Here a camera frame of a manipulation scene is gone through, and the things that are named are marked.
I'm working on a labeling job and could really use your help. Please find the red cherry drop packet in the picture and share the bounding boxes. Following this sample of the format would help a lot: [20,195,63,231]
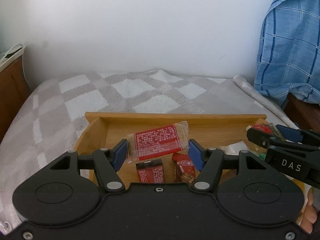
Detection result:
[246,123,285,140]

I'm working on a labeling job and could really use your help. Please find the brown red chocolate bar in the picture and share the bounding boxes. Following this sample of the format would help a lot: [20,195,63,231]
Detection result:
[172,153,195,185]

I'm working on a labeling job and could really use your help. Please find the red label peanut cake pack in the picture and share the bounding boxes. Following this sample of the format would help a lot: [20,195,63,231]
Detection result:
[127,121,189,162]

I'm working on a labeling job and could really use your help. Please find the long red snack bar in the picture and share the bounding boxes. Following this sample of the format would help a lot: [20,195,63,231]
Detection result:
[136,159,165,184]

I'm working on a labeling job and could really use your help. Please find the green pea snack packet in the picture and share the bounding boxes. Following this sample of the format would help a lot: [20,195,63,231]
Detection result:
[258,153,266,160]

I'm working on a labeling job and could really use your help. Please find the white gold snack packet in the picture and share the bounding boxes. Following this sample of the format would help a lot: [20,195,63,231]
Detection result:
[220,141,249,155]

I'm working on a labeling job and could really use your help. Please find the person's right hand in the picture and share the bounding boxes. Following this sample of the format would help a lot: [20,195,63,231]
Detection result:
[300,187,319,234]

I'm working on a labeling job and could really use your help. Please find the dark wooden chair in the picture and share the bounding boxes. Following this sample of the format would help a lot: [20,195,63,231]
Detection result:
[284,93,320,132]

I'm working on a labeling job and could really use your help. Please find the wooden serving tray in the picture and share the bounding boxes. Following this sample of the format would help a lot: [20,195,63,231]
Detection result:
[74,112,270,183]

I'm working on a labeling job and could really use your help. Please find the grey white checkered blanket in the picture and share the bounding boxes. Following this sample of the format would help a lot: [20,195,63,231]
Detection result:
[1,70,294,233]

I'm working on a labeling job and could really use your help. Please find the blue plaid shirt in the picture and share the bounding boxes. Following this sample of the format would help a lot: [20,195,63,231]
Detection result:
[254,0,319,107]

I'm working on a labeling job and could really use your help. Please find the wooden sideboard cabinet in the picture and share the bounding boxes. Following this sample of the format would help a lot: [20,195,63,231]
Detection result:
[0,56,31,141]

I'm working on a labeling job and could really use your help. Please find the white storage tray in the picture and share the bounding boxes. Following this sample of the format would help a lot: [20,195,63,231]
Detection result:
[1,44,26,67]

